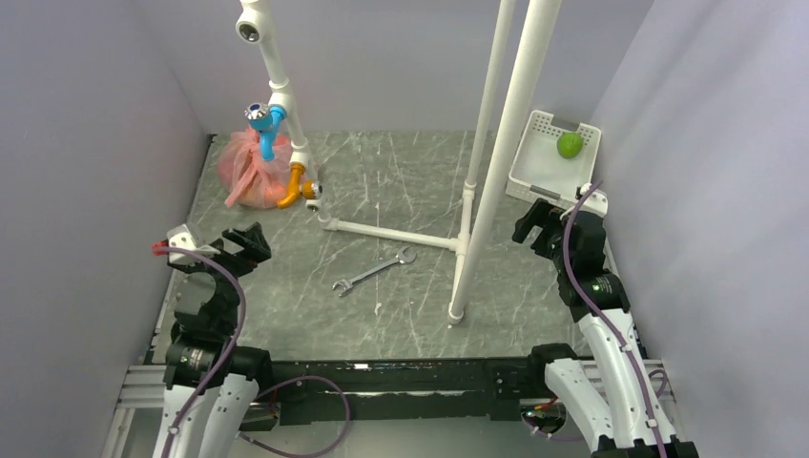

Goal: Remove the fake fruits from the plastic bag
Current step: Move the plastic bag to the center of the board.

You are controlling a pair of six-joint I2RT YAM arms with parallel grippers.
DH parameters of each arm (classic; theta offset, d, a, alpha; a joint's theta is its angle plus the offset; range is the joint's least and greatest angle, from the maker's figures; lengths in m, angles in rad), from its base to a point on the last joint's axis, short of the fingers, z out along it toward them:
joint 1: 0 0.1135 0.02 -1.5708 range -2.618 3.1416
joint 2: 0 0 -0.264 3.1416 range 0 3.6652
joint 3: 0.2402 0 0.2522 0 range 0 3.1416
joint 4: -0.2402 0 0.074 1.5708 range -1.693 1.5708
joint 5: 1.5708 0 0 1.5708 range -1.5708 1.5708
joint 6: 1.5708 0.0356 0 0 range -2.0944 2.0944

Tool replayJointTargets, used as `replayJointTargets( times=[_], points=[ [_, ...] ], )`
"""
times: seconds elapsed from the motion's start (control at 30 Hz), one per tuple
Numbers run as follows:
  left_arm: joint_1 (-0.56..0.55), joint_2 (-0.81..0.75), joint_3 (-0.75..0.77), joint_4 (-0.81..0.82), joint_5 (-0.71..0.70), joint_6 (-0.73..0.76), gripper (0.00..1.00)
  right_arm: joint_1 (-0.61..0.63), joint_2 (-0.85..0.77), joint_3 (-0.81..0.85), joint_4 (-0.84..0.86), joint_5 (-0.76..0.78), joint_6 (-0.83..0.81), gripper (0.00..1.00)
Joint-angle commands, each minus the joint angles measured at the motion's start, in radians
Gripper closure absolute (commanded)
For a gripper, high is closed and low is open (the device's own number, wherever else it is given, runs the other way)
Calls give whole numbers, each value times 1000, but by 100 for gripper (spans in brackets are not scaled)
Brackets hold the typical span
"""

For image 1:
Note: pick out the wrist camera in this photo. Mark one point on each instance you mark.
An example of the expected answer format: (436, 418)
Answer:
(593, 201)
(186, 236)

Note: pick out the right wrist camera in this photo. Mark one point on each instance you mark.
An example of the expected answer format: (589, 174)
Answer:
(593, 201)

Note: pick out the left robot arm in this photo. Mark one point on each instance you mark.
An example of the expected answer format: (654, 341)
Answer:
(210, 381)

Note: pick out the white PVC pipe frame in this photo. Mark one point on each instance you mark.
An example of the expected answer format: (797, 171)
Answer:
(255, 26)

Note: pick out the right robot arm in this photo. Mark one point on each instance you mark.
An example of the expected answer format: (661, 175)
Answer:
(624, 417)

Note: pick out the silver wrench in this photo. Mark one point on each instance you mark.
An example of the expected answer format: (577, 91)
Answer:
(404, 256)

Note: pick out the pink plastic bag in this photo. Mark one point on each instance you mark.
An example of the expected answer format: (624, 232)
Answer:
(249, 179)

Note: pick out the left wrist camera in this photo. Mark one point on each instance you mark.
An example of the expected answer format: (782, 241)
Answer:
(186, 236)

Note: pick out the white plastic basket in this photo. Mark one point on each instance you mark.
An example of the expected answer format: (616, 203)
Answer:
(538, 171)

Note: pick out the blue faucet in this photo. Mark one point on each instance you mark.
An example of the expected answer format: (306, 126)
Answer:
(265, 120)

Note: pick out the orange faucet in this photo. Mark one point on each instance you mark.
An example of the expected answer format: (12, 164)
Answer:
(298, 188)

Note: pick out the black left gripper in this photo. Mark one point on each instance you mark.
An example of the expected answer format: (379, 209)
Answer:
(251, 239)

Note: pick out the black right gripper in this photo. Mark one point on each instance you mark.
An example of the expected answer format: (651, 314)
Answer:
(541, 214)

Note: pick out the green fake lime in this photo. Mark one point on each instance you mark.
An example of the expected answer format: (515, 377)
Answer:
(569, 145)

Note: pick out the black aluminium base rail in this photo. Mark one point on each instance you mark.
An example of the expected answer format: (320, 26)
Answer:
(365, 390)

